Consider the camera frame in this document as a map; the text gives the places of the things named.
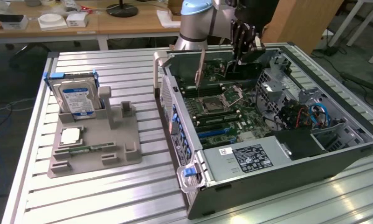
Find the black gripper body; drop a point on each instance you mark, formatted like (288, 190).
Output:
(254, 11)

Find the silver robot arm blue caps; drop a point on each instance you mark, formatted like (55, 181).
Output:
(196, 25)

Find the blue expansion slot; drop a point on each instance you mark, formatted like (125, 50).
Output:
(214, 133)

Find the perforated metal drive cage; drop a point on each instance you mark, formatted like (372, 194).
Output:
(276, 79)

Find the wooden cabinet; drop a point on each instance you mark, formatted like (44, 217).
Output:
(301, 23)

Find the metal socket cover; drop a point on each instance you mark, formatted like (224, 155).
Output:
(233, 93)

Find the white flat box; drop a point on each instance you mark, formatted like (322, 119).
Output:
(168, 19)

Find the brown cardboard box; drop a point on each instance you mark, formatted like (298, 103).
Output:
(174, 7)

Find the CPU socket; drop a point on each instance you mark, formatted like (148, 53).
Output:
(213, 104)

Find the installed RAM stick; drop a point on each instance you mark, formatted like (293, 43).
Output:
(217, 117)

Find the green motherboard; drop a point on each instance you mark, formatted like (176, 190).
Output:
(252, 123)

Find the black floor stand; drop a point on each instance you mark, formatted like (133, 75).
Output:
(364, 78)

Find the black round lamp base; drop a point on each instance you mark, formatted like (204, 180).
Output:
(123, 10)

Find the black plastic shroud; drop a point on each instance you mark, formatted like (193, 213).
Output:
(298, 144)

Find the metal disk bay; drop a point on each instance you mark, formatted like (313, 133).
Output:
(345, 135)

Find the grey power supply unit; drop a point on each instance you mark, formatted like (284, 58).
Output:
(217, 163)

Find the white labelled box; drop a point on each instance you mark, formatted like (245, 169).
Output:
(77, 20)

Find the blue case latch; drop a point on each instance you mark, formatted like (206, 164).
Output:
(188, 172)

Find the hard disk with blue caddy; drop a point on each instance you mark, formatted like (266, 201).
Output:
(76, 98)

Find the white round plastic holder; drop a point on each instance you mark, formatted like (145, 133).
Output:
(51, 22)

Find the black open PC case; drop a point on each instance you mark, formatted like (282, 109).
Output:
(266, 191)

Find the green RAM stick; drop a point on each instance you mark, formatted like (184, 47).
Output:
(93, 147)

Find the grey cup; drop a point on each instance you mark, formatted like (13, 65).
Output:
(33, 2)

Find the silver CPU chip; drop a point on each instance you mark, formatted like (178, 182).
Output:
(71, 135)

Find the grey plastic parts rack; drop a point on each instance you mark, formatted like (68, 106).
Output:
(89, 161)

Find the white box black lid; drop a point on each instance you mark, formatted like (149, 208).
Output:
(13, 22)

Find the wooden desk white frame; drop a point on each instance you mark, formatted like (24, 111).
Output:
(33, 33)
(133, 25)

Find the white table frame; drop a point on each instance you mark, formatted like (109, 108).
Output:
(364, 14)

